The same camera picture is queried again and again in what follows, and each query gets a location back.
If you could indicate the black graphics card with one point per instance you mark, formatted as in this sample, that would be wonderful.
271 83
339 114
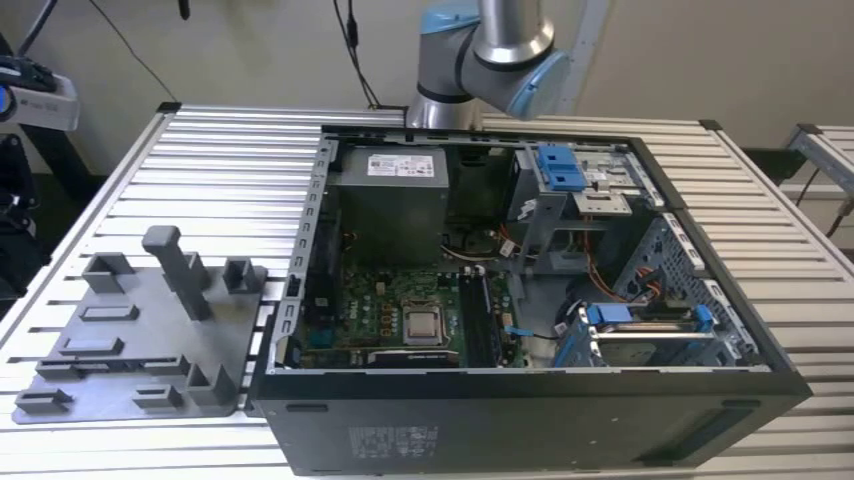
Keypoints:
410 358

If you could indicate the silver CPU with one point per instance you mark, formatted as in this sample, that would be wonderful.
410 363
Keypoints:
426 327

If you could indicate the grey metal side table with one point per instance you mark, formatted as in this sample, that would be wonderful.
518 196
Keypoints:
828 150

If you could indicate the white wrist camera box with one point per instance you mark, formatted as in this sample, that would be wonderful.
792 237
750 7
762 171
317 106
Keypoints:
47 107

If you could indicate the black background box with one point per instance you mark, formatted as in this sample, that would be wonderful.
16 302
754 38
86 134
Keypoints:
768 165

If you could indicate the silver metal bracket plate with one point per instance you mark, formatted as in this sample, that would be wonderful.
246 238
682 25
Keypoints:
602 204

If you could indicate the grey parts rack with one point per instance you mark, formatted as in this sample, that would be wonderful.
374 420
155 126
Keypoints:
160 340

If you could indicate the grey power supply unit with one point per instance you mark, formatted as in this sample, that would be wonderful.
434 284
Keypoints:
387 220

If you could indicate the black table corner cap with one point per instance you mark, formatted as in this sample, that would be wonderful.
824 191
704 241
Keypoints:
170 106
712 125

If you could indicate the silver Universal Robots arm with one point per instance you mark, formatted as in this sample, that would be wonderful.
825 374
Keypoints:
507 40

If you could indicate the small black hanging rod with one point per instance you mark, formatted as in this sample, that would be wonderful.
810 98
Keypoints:
184 9

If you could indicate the blue disk carrier with drive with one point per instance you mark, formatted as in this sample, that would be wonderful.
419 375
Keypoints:
609 315

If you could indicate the black case fan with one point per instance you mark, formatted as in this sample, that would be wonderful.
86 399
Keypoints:
323 295

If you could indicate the black open PC case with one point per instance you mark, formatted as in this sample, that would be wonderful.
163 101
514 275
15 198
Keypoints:
467 425

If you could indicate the green motherboard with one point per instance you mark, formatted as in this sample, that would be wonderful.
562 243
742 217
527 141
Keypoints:
374 300

